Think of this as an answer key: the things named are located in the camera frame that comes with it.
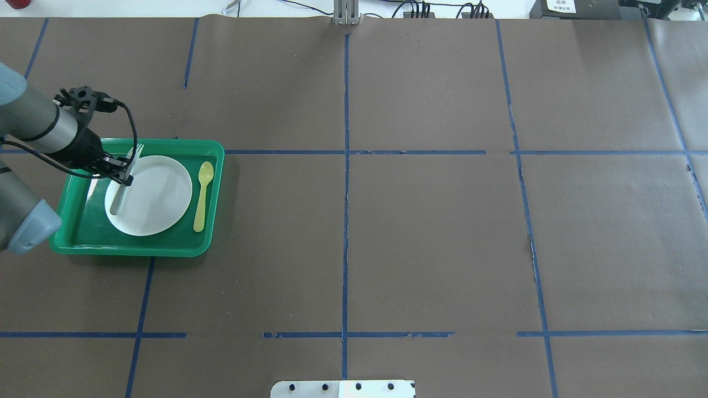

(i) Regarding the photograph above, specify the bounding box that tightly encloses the orange black connector board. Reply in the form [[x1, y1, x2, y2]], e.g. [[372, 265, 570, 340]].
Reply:
[[402, 2, 435, 19], [457, 2, 494, 19]]

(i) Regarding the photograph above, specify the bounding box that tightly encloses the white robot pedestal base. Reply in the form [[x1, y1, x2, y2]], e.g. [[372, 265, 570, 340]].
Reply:
[[270, 380, 417, 397]]

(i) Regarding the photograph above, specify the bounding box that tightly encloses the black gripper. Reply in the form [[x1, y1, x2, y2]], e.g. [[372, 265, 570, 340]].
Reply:
[[55, 126, 134, 187]]

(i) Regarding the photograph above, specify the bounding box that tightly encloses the green plastic tray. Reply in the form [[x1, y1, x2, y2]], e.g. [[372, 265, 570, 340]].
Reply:
[[50, 139, 225, 258]]

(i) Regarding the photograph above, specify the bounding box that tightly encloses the translucent plastic fork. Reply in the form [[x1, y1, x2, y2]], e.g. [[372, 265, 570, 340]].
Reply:
[[109, 143, 144, 215]]

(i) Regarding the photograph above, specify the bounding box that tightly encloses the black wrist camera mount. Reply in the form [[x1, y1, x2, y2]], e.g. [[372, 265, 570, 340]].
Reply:
[[53, 86, 118, 127]]

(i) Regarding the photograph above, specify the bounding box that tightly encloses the red cylinder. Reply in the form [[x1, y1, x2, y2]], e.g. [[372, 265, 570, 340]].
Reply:
[[5, 0, 33, 9]]

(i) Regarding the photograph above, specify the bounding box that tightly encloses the yellow plastic spoon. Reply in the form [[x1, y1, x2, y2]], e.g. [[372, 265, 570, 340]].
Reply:
[[192, 161, 215, 233]]

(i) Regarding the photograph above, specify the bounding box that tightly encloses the aluminium frame post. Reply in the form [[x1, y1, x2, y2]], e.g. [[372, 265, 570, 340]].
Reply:
[[332, 0, 361, 25]]

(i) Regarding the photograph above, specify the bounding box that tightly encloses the white round plate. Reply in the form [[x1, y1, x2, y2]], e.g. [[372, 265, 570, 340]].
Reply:
[[104, 155, 193, 237]]

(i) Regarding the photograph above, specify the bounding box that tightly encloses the far orange black connector board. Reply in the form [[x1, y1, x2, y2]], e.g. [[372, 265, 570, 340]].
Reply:
[[402, 2, 435, 19]]

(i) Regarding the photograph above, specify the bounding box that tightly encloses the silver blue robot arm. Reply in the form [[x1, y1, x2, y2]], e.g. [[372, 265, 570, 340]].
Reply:
[[1, 65, 142, 255]]

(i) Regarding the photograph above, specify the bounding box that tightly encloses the black box device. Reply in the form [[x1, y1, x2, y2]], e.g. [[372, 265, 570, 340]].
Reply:
[[529, 1, 621, 20]]

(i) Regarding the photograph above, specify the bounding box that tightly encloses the near orange black connector board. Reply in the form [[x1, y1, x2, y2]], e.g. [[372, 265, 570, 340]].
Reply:
[[457, 2, 494, 19]]

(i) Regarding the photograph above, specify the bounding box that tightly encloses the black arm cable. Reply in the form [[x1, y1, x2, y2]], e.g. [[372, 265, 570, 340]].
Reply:
[[0, 102, 139, 180]]

